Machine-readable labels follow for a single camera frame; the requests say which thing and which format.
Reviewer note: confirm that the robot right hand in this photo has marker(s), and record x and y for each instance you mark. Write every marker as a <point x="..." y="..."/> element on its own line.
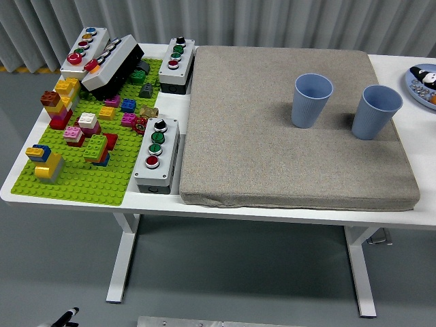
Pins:
<point x="424" y="76"/>

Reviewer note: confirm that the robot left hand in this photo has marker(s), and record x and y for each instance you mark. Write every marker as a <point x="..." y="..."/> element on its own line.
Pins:
<point x="64" y="317"/>

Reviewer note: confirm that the blue ribbed plastic cup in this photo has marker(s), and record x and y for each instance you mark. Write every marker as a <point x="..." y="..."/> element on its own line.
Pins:
<point x="369" y="119"/>
<point x="306" y="112"/>

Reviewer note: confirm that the light blue plate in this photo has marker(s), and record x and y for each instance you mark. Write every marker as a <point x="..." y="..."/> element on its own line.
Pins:
<point x="420" y="98"/>

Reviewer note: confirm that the white table leg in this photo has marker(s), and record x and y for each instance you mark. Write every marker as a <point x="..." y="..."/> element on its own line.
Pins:
<point x="121" y="265"/>
<point x="361" y="272"/>

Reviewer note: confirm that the grey metal plate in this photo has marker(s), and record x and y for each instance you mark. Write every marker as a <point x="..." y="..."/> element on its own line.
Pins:
<point x="187" y="322"/>

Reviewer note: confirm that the green brick baseplate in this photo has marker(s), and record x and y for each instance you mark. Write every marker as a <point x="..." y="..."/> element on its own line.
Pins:
<point x="85" y="184"/>

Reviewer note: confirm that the yellow blue grey brick duck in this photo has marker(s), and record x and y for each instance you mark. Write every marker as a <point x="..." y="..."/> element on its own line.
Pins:
<point x="47" y="167"/>

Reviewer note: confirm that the green orange blue brick stack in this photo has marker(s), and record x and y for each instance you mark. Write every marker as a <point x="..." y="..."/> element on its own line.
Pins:
<point x="95" y="146"/>

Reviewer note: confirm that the grey-brown cushion mat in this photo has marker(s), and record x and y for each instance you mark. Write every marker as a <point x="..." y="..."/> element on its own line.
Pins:
<point x="255" y="136"/>

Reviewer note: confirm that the pink and red brick stack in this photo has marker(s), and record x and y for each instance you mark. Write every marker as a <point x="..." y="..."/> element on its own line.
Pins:
<point x="73" y="134"/>

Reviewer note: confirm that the large four-button control box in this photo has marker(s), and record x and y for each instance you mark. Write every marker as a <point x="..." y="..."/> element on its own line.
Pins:
<point x="168" y="150"/>

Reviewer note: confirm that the white and pink brick stack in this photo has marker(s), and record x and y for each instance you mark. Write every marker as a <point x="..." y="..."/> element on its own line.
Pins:
<point x="88" y="121"/>

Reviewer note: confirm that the magenta brick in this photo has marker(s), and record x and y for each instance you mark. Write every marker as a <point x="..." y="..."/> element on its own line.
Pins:
<point x="113" y="101"/>
<point x="128" y="119"/>

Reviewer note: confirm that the brown yellow red brick tower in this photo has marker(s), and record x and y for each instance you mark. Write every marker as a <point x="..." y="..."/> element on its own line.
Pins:
<point x="56" y="109"/>

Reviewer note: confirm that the yellow white green brick stack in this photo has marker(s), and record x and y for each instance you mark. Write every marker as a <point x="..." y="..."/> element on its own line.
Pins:
<point x="66" y="86"/>

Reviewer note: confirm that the small four-button control box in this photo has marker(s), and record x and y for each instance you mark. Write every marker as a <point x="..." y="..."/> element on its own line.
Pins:
<point x="185" y="64"/>

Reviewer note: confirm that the grey sloped brick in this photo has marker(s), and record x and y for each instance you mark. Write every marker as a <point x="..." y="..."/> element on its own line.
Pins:
<point x="146" y="91"/>

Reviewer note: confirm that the dark green brick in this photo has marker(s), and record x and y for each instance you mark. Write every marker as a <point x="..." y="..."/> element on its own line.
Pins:
<point x="137" y="77"/>

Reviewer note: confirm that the grey pleated curtain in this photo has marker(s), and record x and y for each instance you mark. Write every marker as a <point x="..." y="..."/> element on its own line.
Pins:
<point x="170" y="17"/>

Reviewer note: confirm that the tilted white black-based button box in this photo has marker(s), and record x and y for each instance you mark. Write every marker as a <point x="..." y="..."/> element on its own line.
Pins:
<point x="116" y="58"/>

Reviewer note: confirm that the white five-button control box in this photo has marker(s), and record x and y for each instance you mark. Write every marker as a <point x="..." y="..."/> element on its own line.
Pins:
<point x="98" y="41"/>

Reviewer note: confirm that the grey bracket under table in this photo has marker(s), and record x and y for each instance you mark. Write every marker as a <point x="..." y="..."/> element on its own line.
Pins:
<point x="381" y="238"/>

